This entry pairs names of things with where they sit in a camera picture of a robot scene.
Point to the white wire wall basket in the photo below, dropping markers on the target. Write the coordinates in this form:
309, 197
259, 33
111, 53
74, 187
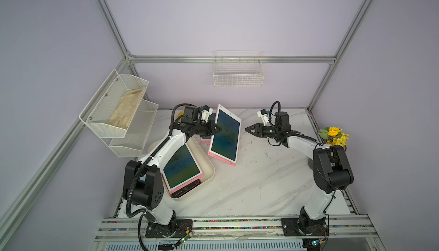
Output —
238, 69

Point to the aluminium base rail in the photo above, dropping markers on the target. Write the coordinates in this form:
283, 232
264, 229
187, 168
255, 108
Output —
242, 228

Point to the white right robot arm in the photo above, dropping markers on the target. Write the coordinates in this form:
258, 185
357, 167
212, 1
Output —
332, 172

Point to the aluminium frame profiles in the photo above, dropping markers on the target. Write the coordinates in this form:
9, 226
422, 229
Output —
55, 53

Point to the pink white writing tablet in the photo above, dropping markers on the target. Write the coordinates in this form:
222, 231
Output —
207, 139

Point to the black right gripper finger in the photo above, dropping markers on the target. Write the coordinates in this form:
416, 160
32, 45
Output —
257, 132
255, 127

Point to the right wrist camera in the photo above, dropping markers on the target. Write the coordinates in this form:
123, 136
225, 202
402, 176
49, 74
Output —
265, 116

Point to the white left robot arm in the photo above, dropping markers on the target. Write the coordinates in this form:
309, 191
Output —
143, 187

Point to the dark red bottom tablet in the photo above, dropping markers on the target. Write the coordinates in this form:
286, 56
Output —
186, 189

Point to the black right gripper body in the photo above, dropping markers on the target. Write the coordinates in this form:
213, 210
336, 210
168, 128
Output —
269, 131

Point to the beige glove in shelf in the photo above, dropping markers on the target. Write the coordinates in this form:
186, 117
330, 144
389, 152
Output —
126, 108

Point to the white mesh two-tier shelf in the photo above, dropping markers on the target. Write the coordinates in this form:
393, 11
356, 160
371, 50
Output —
124, 143

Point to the yellow work glove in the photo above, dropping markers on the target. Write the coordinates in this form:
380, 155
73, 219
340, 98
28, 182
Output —
179, 115

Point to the purple glass vase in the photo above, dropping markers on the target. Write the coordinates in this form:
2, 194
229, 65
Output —
315, 161

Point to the yellow flower bouquet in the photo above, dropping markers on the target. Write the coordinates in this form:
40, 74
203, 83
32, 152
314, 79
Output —
334, 136

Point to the beige storage tray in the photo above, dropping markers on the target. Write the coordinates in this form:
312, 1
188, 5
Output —
205, 166

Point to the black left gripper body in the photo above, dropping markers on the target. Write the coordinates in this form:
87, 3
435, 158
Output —
204, 130

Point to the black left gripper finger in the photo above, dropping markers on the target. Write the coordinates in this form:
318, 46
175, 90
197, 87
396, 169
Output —
212, 132
216, 124

